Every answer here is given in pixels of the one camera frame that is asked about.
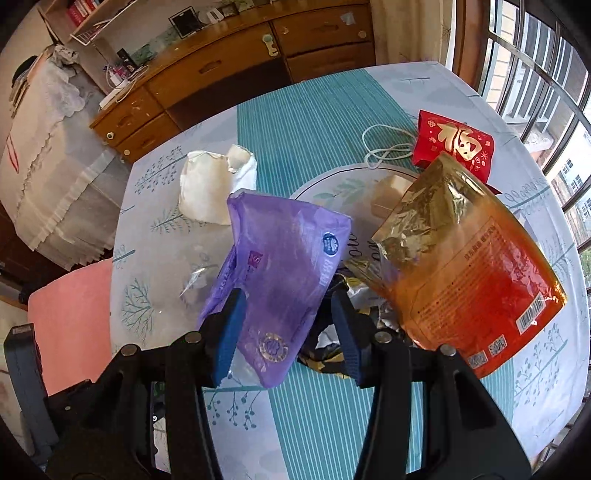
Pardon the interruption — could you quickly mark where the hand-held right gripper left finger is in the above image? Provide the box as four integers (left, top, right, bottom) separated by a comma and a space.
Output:
46, 288, 250, 480

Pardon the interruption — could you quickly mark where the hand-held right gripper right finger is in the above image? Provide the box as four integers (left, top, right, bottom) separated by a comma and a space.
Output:
330, 290, 532, 480

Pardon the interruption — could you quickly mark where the black foil wrapper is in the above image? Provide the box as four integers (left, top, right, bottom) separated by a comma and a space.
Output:
298, 272, 402, 379

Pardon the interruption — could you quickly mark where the purple plastic bag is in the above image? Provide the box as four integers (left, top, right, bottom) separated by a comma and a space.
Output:
198, 189, 354, 388

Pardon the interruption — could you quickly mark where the red paper bag gold print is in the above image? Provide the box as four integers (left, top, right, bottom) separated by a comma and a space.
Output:
411, 110, 496, 185

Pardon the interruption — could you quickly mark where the clear plastic wrapper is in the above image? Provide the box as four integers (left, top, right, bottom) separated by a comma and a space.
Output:
178, 263, 222, 301

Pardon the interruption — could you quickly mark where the orange gold foil snack bag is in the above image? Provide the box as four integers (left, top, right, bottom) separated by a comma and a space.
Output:
344, 152, 568, 380

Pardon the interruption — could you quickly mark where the small beige box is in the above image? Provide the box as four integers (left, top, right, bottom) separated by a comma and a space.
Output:
372, 173, 414, 217

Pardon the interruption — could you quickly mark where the pink cushion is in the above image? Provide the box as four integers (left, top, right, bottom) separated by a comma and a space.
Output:
28, 258, 115, 396

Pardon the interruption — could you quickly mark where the blue face mask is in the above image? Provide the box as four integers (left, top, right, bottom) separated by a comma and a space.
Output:
362, 124, 419, 168

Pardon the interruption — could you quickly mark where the white lace cover cloth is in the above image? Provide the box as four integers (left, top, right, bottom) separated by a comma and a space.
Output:
0, 46, 132, 271

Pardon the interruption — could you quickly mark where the wooden sideboard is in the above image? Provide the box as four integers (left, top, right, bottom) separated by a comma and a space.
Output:
90, 0, 377, 162

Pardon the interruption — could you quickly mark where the white power strip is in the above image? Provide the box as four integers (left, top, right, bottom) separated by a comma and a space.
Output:
99, 65, 149, 110

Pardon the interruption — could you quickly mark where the beige curtain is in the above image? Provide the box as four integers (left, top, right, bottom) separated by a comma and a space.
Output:
369, 0, 467, 70

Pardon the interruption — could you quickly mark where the window with metal grille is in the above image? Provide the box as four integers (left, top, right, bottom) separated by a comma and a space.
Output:
443, 0, 591, 296

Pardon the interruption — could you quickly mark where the row of red books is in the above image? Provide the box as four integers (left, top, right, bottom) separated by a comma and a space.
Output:
67, 0, 108, 26

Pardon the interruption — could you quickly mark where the black picture frame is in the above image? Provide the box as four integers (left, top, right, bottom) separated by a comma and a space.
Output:
168, 11, 202, 38

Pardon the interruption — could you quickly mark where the wooden wall shelf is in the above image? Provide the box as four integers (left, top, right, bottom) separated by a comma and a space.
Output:
37, 0, 155, 49

